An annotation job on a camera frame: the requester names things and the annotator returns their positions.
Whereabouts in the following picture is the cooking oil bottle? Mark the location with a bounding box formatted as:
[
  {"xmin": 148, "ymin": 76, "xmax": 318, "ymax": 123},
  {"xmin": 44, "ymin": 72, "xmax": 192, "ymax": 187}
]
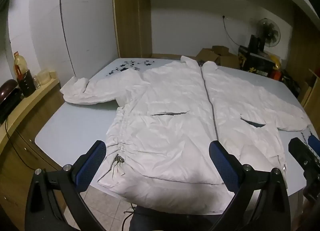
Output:
[{"xmin": 13, "ymin": 51, "xmax": 28, "ymax": 82}]

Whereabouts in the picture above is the yellow plastic item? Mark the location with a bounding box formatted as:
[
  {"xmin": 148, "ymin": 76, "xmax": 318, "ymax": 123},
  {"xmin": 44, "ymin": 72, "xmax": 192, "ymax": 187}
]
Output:
[{"xmin": 268, "ymin": 54, "xmax": 282, "ymax": 70}]

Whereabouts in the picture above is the electric fan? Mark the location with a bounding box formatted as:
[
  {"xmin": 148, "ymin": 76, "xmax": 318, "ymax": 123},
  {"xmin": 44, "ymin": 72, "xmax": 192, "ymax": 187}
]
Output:
[{"xmin": 255, "ymin": 18, "xmax": 282, "ymax": 48}]

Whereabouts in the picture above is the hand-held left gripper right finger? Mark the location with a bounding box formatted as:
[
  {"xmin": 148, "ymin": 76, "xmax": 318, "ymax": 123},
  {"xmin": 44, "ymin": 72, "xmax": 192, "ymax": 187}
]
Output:
[{"xmin": 209, "ymin": 140, "xmax": 292, "ymax": 231}]

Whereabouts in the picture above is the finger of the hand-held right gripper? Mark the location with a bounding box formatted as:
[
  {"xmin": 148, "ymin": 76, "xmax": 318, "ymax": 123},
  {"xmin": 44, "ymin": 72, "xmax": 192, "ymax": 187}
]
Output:
[
  {"xmin": 288, "ymin": 137, "xmax": 314, "ymax": 170},
  {"xmin": 307, "ymin": 133, "xmax": 320, "ymax": 159}
]

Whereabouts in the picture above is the cardboard box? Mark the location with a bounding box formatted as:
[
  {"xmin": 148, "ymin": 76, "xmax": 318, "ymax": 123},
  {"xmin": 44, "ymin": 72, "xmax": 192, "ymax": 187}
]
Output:
[
  {"xmin": 218, "ymin": 54, "xmax": 241, "ymax": 69},
  {"xmin": 212, "ymin": 45, "xmax": 231, "ymax": 58},
  {"xmin": 195, "ymin": 48, "xmax": 221, "ymax": 65}
]

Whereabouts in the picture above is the black box with gold print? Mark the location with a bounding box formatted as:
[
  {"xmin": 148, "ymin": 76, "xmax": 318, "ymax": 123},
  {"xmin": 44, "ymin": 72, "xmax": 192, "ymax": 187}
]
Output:
[{"xmin": 238, "ymin": 45, "xmax": 276, "ymax": 77}]

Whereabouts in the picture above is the small glass jar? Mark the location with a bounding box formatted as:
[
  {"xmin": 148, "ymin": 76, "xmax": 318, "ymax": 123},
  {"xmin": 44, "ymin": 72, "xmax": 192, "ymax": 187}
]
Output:
[{"xmin": 32, "ymin": 74, "xmax": 42, "ymax": 90}]

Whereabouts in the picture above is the black upright case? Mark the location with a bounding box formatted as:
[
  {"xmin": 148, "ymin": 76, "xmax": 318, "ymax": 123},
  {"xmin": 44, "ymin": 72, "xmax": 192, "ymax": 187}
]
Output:
[{"xmin": 249, "ymin": 34, "xmax": 266, "ymax": 53}]

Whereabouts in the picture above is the wooden counter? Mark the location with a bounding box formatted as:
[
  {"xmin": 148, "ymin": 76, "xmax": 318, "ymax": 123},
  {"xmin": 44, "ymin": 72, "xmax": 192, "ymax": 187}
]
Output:
[{"xmin": 0, "ymin": 77, "xmax": 66, "ymax": 231}]

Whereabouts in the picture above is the wooden shelf unit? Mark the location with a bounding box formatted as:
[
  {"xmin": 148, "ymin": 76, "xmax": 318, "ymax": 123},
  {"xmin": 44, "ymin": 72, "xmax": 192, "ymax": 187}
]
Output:
[{"xmin": 299, "ymin": 68, "xmax": 320, "ymax": 114}]

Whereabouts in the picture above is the red container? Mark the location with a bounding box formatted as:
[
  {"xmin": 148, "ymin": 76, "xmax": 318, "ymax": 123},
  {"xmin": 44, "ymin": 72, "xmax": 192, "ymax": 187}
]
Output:
[{"xmin": 271, "ymin": 69, "xmax": 284, "ymax": 82}]

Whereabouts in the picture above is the white zip jacket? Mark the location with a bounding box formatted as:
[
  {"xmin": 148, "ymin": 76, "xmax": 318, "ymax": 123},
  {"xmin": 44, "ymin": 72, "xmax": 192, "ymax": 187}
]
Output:
[{"xmin": 60, "ymin": 56, "xmax": 312, "ymax": 215}]

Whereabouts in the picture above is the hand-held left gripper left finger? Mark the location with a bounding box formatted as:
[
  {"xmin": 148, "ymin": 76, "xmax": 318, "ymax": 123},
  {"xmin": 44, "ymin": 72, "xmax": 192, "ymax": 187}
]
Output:
[{"xmin": 24, "ymin": 140, "xmax": 110, "ymax": 231}]

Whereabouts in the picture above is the black wall cable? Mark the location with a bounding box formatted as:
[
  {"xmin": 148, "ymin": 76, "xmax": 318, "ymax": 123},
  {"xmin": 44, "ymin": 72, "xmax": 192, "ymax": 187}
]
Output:
[{"xmin": 222, "ymin": 15, "xmax": 242, "ymax": 45}]

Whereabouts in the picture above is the dark sauce bottle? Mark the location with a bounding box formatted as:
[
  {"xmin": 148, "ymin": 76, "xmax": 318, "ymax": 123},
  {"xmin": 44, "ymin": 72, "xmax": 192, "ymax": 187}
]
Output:
[{"xmin": 18, "ymin": 69, "xmax": 37, "ymax": 98}]

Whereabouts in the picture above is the wooden wardrobe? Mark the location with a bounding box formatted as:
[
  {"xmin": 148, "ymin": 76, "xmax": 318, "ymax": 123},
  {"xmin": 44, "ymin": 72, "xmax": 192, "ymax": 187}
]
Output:
[{"xmin": 112, "ymin": 0, "xmax": 153, "ymax": 59}]

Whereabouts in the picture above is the dark red pot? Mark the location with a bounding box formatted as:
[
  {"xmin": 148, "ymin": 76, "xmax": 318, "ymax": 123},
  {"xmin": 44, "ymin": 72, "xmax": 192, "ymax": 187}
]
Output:
[{"xmin": 0, "ymin": 79, "xmax": 22, "ymax": 124}]

